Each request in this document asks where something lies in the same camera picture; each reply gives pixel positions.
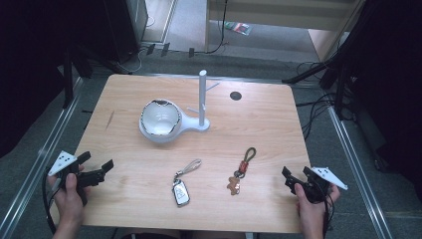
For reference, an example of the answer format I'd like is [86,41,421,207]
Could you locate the white key stand with pegs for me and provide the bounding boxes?
[138,69,221,144]

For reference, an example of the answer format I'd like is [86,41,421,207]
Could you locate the black hanging cable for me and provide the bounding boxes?
[204,0,231,55]

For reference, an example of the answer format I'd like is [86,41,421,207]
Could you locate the black tripod stand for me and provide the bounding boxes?
[282,0,369,85]

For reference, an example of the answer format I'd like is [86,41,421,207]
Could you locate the person's right hand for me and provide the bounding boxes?
[294,182,341,233]

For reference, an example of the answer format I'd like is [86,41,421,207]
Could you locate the black cabinet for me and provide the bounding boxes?
[102,0,149,65]

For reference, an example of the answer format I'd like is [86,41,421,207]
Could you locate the car key with grey strap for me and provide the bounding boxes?
[171,158,203,208]

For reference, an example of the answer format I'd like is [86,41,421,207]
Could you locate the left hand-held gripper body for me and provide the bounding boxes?
[48,150,106,205]

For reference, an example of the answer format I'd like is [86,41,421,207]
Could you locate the person's left hand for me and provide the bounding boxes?
[47,172,92,231]

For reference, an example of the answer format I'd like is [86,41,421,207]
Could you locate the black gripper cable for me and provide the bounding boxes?
[41,170,58,235]
[319,185,336,239]

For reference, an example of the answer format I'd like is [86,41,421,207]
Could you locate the white floor cable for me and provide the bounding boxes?
[115,14,156,75]

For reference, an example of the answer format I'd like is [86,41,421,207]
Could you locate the black floor cables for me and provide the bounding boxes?
[294,60,337,141]

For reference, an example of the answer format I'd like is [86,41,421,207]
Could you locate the braided keychain with bear pendant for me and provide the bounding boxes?
[226,146,258,196]

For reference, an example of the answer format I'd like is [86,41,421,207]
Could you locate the light wooden shelf unit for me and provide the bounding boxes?
[204,0,366,63]

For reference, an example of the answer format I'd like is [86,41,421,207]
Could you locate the white bowl with silver rim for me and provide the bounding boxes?
[139,98,182,136]

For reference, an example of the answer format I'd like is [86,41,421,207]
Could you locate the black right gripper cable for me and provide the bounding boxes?
[319,185,336,239]

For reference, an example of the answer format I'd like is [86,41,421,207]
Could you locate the aluminium floor rail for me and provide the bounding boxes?
[327,105,395,239]
[0,77,85,239]

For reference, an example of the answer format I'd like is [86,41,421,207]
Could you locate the person's lap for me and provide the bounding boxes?
[118,229,248,239]

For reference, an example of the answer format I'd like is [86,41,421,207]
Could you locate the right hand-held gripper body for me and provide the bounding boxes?
[293,165,349,204]

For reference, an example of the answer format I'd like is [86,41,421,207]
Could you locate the black upright stand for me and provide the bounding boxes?
[62,49,75,110]

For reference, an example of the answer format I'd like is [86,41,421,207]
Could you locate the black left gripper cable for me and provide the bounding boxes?
[41,170,58,235]

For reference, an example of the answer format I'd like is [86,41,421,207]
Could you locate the colourful packet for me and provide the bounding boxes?
[224,21,254,37]

